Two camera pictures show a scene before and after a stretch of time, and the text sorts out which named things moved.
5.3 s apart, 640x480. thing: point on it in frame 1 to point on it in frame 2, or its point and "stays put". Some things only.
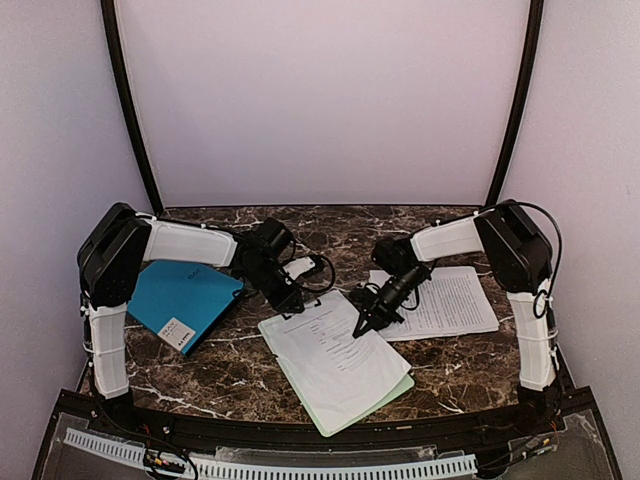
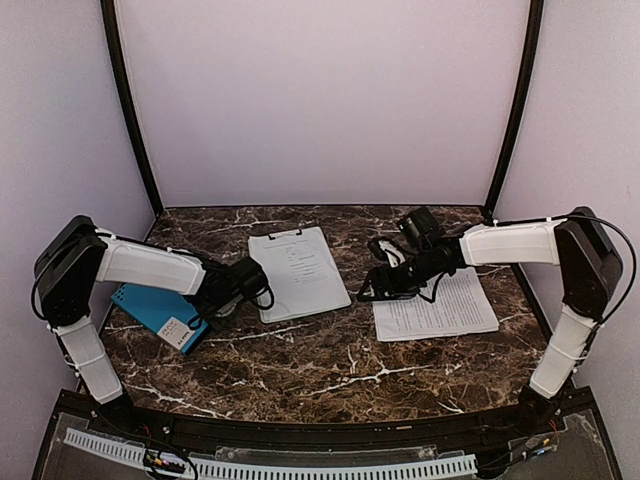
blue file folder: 174,301 stays put
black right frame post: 532,54 stays put
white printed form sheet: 336,373 to 303,274
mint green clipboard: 400,391 to 301,272
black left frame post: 112,26 stays put
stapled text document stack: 453,301 stays put
